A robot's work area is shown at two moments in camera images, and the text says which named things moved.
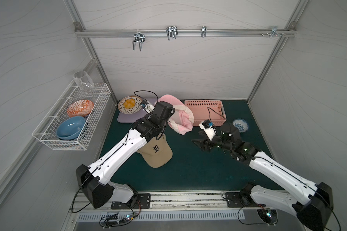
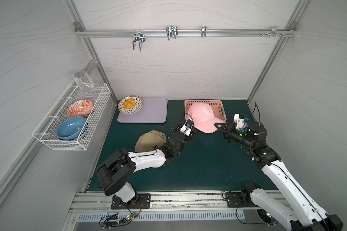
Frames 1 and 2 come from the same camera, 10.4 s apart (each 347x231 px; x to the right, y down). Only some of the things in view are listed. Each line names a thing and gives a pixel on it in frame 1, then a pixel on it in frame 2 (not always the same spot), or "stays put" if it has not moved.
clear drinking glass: (83, 80) stays put
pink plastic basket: (212, 110) stays put
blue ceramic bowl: (70, 128) stays put
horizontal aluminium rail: (185, 33) stays put
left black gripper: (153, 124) -> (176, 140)
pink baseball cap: (182, 120) -> (204, 118)
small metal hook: (204, 31) stays put
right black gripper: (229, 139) -> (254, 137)
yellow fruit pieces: (129, 103) stays put
